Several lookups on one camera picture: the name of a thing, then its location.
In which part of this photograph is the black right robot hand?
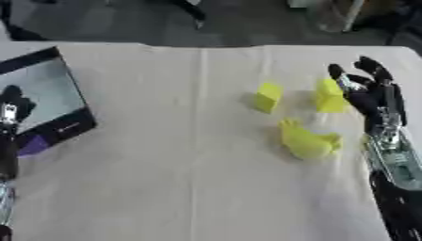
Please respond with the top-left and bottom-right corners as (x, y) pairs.
(326, 56), (409, 137)

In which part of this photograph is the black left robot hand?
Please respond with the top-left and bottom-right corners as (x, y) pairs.
(0, 84), (39, 181)

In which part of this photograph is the black box with white inside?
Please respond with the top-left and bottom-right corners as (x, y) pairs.
(0, 46), (99, 149)

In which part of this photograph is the yellow-green block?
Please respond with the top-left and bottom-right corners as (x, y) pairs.
(252, 82), (285, 115)
(313, 77), (349, 114)

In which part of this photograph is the purple block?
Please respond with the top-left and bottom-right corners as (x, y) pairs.
(14, 135), (53, 158)

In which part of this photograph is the yellow-green toy animal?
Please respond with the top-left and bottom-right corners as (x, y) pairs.
(277, 118), (345, 161)

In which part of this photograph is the white stand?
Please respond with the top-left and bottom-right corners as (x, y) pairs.
(306, 0), (369, 34)

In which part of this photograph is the black chair leg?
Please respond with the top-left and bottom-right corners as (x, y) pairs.
(172, 0), (210, 30)

